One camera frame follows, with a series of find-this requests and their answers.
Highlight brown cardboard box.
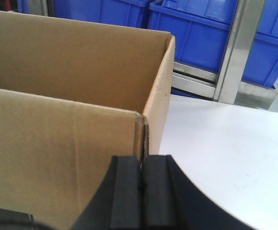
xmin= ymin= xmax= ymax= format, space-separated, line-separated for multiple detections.
xmin=0 ymin=11 xmax=175 ymax=230

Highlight blue crate far left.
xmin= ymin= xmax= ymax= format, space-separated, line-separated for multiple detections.
xmin=17 ymin=0 xmax=151 ymax=28

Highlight blue crate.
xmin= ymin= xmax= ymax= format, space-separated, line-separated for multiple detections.
xmin=148 ymin=0 xmax=238 ymax=72
xmin=17 ymin=0 xmax=151 ymax=28
xmin=242 ymin=0 xmax=278 ymax=88

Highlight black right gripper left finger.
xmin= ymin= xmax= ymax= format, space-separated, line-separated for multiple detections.
xmin=71 ymin=156 xmax=142 ymax=230

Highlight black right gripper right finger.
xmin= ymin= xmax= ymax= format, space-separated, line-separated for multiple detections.
xmin=142 ymin=155 xmax=241 ymax=230

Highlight steel lower shelf rail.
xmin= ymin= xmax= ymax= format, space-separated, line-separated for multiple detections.
xmin=172 ymin=62 xmax=278 ymax=110

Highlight blue crate right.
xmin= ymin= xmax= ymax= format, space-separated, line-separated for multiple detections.
xmin=242 ymin=0 xmax=278 ymax=88

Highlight steel shelf upright post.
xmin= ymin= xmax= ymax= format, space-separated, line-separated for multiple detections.
xmin=213 ymin=0 xmax=265 ymax=104

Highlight blue crate middle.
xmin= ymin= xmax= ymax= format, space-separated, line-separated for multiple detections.
xmin=148 ymin=0 xmax=238 ymax=72

